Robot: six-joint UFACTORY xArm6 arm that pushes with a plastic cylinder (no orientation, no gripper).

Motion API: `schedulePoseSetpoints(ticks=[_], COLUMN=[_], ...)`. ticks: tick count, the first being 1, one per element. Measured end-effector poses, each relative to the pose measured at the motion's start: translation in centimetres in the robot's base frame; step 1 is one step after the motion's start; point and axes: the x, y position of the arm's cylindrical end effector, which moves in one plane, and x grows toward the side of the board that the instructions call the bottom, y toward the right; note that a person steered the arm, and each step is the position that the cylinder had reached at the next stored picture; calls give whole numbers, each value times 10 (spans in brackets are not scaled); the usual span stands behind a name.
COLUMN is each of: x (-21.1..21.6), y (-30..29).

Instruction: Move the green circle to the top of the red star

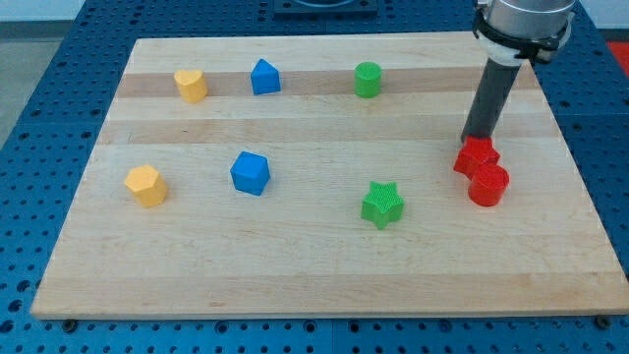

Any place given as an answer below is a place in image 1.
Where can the green star block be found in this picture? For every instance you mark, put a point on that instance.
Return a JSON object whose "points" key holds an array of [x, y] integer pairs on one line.
{"points": [[382, 204]]}

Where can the red star block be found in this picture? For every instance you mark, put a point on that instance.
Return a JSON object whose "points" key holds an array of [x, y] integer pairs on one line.
{"points": [[474, 153]]}

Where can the wooden board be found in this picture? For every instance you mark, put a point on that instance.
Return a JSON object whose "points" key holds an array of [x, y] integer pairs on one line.
{"points": [[301, 248]]}

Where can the blue cube block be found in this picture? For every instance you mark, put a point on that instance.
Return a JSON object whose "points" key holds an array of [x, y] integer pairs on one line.
{"points": [[250, 173]]}

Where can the green cylinder block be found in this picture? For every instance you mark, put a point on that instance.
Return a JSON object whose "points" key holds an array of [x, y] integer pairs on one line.
{"points": [[367, 79]]}

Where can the yellow heart block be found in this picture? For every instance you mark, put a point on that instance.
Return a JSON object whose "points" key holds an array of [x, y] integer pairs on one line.
{"points": [[191, 85]]}

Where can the yellow hexagon block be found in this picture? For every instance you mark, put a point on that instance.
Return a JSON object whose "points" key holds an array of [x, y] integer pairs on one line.
{"points": [[146, 185]]}

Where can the red cylinder block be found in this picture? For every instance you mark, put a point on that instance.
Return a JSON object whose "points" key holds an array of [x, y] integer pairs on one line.
{"points": [[488, 185]]}

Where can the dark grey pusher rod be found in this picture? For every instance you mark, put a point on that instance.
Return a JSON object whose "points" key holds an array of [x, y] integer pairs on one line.
{"points": [[490, 97]]}

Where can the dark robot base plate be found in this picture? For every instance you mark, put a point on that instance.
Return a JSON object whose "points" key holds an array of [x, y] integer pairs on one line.
{"points": [[294, 8]]}

